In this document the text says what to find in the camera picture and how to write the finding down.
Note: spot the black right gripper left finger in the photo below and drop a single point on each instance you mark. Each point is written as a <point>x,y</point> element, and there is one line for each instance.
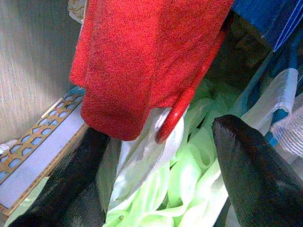
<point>61,189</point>

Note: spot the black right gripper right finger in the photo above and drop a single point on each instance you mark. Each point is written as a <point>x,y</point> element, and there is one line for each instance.
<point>258,177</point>

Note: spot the gold lattice patterned box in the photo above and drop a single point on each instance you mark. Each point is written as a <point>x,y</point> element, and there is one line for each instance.
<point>35,160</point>

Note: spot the white blue-striped knit cloth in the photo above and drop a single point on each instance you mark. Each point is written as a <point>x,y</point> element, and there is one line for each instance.
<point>288,134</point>

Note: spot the green plastic bag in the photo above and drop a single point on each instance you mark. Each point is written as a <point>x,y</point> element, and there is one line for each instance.
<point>184,177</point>

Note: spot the thin white plastic bag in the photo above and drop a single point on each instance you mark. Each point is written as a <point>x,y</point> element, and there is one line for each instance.
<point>142,160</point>

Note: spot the plain white cloth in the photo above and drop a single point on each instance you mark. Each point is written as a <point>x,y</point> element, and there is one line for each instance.
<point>279,94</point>

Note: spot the red plastic hanger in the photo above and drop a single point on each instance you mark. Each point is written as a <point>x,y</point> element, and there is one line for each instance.
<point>175,118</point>

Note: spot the red knitted cloth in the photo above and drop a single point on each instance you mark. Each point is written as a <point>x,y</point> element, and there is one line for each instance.
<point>142,59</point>

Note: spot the blue striped cloth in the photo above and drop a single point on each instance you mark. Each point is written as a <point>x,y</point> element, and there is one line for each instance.
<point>260,14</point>

